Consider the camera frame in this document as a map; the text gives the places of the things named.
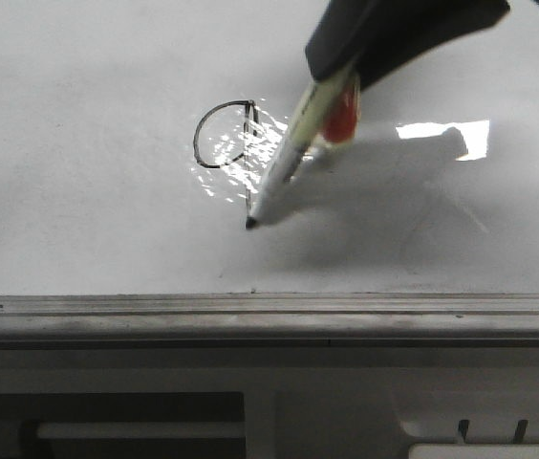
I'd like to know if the white whiteboard marker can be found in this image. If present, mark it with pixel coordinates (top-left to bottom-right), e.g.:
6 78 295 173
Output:
245 63 356 230

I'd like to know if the red magnet taped to marker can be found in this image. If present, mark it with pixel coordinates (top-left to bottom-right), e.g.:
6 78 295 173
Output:
316 74 360 149

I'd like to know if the grey cabinet below whiteboard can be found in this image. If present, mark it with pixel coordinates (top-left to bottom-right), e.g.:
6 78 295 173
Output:
0 346 539 458

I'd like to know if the grey aluminium whiteboard tray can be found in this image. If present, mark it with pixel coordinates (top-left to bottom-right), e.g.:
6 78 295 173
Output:
0 293 539 349

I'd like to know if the white whiteboard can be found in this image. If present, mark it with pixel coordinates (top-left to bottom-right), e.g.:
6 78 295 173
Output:
0 1 539 295

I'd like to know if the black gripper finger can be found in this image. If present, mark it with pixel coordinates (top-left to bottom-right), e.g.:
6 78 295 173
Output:
357 1 509 91
305 0 384 81

